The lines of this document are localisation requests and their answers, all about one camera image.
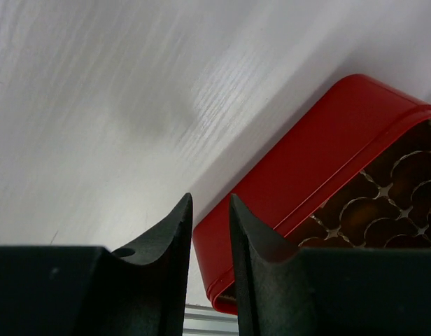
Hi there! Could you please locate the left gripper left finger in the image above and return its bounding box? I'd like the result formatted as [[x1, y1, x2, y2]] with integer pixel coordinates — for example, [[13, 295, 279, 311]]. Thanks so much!
[[0, 194, 192, 335]]

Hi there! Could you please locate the aluminium front rail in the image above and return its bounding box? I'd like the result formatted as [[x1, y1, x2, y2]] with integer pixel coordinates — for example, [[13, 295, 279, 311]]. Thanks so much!
[[183, 304, 239, 336]]

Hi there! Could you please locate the red chocolate box with insert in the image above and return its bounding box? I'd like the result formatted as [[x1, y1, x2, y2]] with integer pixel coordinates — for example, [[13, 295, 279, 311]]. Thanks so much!
[[192, 73, 431, 315]]

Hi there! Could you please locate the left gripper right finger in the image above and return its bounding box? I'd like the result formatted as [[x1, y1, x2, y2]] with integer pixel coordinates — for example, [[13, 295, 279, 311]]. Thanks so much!
[[229, 195, 431, 335]]

